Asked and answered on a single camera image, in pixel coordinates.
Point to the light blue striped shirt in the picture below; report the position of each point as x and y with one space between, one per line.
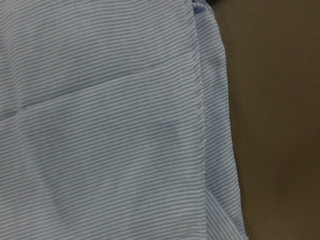
114 122

